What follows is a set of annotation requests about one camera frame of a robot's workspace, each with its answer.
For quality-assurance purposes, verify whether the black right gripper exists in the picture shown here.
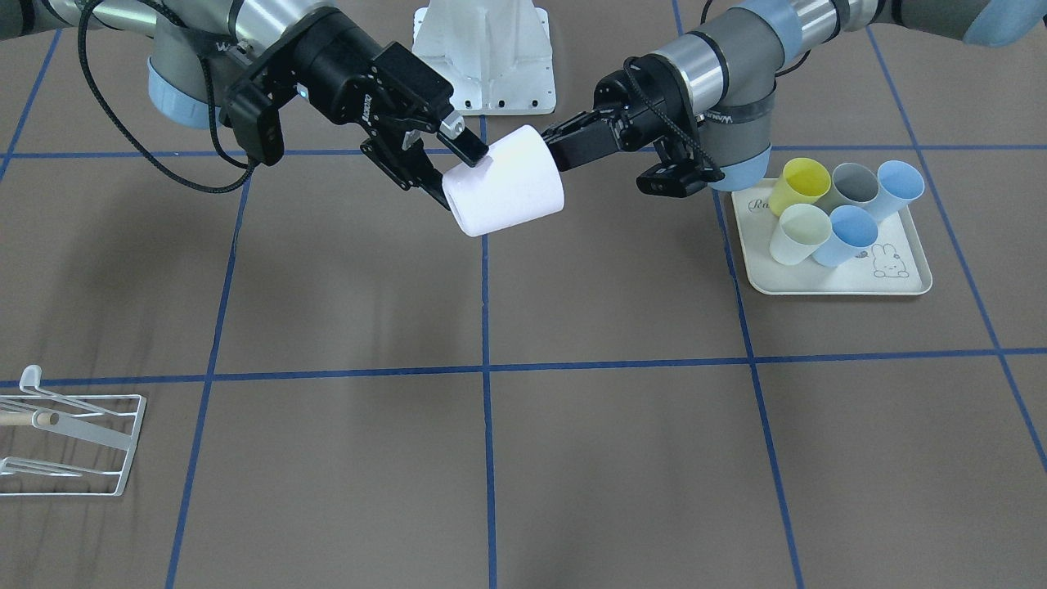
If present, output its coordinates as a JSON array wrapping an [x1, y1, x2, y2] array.
[[245, 8, 489, 211]]

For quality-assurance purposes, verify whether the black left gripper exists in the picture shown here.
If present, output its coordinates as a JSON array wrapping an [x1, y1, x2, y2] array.
[[540, 56, 699, 172]]

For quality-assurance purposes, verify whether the pink plastic cup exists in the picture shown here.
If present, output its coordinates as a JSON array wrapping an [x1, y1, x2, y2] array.
[[442, 124, 564, 237]]

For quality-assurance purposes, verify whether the blue plastic cup front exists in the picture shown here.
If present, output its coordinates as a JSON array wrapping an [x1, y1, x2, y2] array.
[[812, 205, 878, 268]]

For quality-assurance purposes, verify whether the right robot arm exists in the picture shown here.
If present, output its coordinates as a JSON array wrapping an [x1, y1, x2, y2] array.
[[2, 1, 488, 206]]

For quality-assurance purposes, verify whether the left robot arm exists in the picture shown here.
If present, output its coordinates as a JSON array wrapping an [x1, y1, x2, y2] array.
[[542, 1, 1045, 198]]

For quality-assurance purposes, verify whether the yellow plastic cup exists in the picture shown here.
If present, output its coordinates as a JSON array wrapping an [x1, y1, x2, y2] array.
[[768, 157, 833, 217]]

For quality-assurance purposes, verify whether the pale green plastic cup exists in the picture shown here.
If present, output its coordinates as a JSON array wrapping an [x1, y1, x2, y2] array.
[[768, 204, 833, 266]]

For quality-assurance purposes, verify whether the grey plastic cup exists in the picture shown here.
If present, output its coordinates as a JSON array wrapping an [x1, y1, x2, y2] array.
[[815, 163, 879, 214]]

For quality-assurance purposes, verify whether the light blue cup rear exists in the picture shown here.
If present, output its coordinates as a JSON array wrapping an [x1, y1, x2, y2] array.
[[865, 160, 926, 223]]

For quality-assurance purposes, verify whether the cream serving tray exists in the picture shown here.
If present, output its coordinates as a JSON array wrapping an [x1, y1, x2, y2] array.
[[730, 178, 932, 297]]

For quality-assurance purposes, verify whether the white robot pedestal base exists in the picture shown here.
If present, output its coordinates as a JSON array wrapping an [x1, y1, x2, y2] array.
[[413, 1, 557, 116]]

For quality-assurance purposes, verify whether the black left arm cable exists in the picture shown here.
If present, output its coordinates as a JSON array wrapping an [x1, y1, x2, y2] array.
[[624, 49, 811, 182]]

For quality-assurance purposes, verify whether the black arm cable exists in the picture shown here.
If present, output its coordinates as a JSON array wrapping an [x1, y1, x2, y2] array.
[[624, 49, 811, 182], [77, 0, 263, 196]]

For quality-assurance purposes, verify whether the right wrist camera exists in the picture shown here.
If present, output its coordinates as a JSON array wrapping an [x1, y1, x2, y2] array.
[[222, 81, 284, 165]]

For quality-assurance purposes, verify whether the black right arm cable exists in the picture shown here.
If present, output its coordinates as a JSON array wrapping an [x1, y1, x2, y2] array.
[[77, 0, 263, 196]]

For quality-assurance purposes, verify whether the white wire cup rack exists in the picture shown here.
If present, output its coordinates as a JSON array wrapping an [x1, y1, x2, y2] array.
[[1, 364, 147, 498]]

